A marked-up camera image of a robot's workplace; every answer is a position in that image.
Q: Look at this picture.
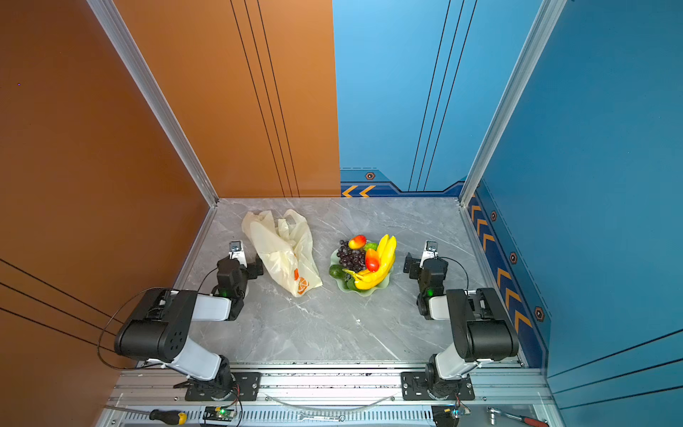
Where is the cream plastic bag orange print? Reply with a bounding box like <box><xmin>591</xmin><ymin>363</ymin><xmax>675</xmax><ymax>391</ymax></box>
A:
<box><xmin>242</xmin><ymin>209</ymin><xmax>323</xmax><ymax>298</ymax></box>

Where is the yellow banana bunch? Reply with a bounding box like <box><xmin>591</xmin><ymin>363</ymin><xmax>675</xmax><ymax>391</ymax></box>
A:
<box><xmin>345</xmin><ymin>235</ymin><xmax>398</xmax><ymax>286</ymax></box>

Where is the red yellow mango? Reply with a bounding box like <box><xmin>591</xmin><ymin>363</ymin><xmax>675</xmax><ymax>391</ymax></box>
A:
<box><xmin>348</xmin><ymin>235</ymin><xmax>367</xmax><ymax>250</ymax></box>

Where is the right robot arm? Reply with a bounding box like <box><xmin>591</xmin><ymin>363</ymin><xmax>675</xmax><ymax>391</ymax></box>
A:
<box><xmin>401</xmin><ymin>254</ymin><xmax>519</xmax><ymax>400</ymax></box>

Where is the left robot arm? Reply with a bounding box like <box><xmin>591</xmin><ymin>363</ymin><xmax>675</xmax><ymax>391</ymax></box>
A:
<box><xmin>114</xmin><ymin>255</ymin><xmax>264</xmax><ymax>402</ymax></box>

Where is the red orange mango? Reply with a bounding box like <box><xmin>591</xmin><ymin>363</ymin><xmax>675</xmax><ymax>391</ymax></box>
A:
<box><xmin>366</xmin><ymin>248</ymin><xmax>381</xmax><ymax>272</ymax></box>

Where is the dark purple grape bunch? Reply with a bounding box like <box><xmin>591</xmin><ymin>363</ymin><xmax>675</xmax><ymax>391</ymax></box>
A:
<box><xmin>336</xmin><ymin>240</ymin><xmax>366</xmax><ymax>272</ymax></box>

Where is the light green fruit plate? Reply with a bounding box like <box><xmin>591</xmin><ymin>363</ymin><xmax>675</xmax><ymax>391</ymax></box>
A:
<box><xmin>331</xmin><ymin>267</ymin><xmax>394</xmax><ymax>296</ymax></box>

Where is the green avocado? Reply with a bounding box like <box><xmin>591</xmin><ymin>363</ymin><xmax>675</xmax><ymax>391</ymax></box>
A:
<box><xmin>328</xmin><ymin>264</ymin><xmax>347</xmax><ymax>280</ymax></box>

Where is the green circuit board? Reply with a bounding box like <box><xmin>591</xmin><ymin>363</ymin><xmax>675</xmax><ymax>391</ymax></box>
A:
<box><xmin>201</xmin><ymin>406</ymin><xmax>239</xmax><ymax>426</ymax></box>

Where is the small right circuit board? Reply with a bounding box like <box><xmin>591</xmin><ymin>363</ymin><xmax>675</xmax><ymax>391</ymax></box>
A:
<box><xmin>431</xmin><ymin>406</ymin><xmax>471</xmax><ymax>427</ymax></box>

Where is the yellow black screwdriver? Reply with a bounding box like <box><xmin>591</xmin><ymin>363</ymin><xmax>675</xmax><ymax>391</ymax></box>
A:
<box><xmin>105</xmin><ymin>405</ymin><xmax>188</xmax><ymax>426</ymax></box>

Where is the silver wrench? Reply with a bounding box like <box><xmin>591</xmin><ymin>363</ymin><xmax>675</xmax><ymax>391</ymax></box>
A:
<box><xmin>298</xmin><ymin>413</ymin><xmax>346</xmax><ymax>423</ymax></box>

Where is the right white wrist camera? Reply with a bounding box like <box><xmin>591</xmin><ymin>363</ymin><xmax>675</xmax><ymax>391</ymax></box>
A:
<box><xmin>420</xmin><ymin>240</ymin><xmax>439</xmax><ymax>267</ymax></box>

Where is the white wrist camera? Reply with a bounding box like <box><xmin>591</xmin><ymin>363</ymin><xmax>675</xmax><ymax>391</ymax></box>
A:
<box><xmin>420</xmin><ymin>240</ymin><xmax>439</xmax><ymax>267</ymax></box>
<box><xmin>229</xmin><ymin>240</ymin><xmax>247</xmax><ymax>268</ymax></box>

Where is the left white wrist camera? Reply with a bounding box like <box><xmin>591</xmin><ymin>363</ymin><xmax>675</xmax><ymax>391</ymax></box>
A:
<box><xmin>229</xmin><ymin>240</ymin><xmax>247</xmax><ymax>268</ymax></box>

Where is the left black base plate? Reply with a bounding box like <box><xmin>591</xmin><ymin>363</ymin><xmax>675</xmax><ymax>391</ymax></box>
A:
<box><xmin>184</xmin><ymin>372</ymin><xmax>261</xmax><ymax>403</ymax></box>

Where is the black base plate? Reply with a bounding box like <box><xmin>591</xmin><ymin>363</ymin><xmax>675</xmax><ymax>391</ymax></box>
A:
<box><xmin>184</xmin><ymin>372</ymin><xmax>261</xmax><ymax>403</ymax></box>
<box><xmin>400</xmin><ymin>372</ymin><xmax>476</xmax><ymax>401</ymax></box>

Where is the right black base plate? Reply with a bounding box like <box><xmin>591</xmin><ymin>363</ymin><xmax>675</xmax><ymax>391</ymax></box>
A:
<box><xmin>400</xmin><ymin>372</ymin><xmax>476</xmax><ymax>401</ymax></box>

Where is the aluminium rail frame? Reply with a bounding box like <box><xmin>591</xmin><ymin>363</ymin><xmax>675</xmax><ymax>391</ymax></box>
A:
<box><xmin>95</xmin><ymin>358</ymin><xmax>561</xmax><ymax>427</ymax></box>

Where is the red handled tool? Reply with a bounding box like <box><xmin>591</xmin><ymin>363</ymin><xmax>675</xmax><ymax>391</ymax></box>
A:
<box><xmin>487</xmin><ymin>407</ymin><xmax>549</xmax><ymax>427</ymax></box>

